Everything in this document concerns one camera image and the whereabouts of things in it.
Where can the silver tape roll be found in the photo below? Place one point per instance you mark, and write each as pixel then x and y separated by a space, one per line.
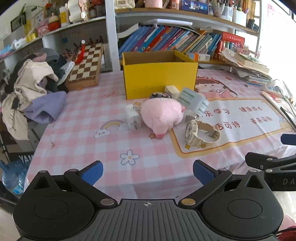
pixel 192 99

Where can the red white doll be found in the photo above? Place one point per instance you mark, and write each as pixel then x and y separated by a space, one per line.
pixel 53 23

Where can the red book set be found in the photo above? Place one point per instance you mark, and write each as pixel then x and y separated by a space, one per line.
pixel 233 38

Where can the long orange white box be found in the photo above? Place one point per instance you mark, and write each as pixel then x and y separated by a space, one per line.
pixel 198 56

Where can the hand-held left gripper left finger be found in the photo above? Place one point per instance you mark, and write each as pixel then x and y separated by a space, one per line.
pixel 92 172

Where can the white eraser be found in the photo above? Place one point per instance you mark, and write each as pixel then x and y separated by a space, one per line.
pixel 172 90

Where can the beige wristwatch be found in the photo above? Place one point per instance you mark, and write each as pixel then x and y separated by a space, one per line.
pixel 192 129

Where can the white pen holder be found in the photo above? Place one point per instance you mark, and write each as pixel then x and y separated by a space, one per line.
pixel 239 17

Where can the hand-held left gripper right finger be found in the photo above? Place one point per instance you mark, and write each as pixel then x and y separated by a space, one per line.
pixel 203 172

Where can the stack of books and papers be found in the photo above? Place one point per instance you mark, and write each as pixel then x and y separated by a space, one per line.
pixel 249 64

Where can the white bottle yellow label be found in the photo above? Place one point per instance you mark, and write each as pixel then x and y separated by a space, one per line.
pixel 64 16

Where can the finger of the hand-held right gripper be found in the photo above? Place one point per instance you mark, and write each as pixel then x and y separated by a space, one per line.
pixel 288 139
pixel 259 160

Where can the row of books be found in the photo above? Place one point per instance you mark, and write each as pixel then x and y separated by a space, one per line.
pixel 161 39

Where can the white plush toy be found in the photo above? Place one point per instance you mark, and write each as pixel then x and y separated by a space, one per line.
pixel 75 10

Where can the pink plush toy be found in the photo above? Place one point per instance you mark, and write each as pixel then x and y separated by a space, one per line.
pixel 159 113

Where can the pile of clothes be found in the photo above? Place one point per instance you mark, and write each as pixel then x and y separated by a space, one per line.
pixel 30 78

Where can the pale blue toy car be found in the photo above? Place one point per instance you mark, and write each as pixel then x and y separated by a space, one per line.
pixel 158 95

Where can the white bookshelf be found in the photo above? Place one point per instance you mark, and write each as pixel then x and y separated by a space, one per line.
pixel 111 34

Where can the blue water jug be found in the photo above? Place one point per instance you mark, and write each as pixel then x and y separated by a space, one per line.
pixel 13 176

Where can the pink checkered desktop mat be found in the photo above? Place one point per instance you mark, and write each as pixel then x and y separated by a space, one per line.
pixel 92 111

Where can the wooden chessboard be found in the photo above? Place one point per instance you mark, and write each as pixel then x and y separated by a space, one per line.
pixel 85 67

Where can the red tassel ornament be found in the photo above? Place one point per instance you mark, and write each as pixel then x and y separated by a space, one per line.
pixel 81 54

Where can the yellow cardboard box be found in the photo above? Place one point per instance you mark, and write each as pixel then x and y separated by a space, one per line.
pixel 159 78

